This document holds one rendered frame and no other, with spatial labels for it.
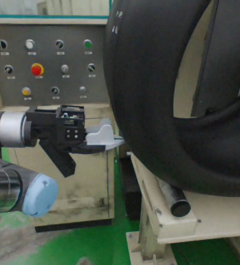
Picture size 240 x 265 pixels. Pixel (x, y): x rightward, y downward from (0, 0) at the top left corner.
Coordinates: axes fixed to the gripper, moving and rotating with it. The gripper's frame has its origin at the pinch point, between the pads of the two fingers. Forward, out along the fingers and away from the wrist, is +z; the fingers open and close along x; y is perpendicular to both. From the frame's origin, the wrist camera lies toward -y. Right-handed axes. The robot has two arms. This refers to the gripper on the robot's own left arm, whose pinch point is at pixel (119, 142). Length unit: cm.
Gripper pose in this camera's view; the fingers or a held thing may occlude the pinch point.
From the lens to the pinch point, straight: 47.1
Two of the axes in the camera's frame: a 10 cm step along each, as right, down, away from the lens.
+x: -1.1, -4.9, 8.7
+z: 9.9, 0.5, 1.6
